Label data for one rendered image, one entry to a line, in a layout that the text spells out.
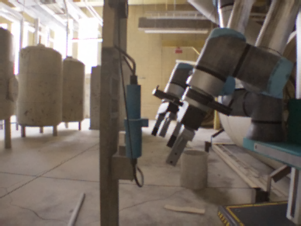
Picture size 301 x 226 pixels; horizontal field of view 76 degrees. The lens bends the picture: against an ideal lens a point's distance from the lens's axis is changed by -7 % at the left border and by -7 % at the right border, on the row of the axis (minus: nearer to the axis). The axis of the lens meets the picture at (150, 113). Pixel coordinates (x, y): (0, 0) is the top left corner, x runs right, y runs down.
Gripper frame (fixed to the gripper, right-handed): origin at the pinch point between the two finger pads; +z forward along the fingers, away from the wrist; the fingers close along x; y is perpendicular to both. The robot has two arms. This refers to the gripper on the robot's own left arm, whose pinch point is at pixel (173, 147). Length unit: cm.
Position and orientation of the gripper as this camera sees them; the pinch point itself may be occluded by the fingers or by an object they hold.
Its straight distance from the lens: 58.3
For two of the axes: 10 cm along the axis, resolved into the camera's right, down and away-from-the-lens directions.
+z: -4.1, 8.9, 1.8
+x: -0.9, 1.5, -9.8
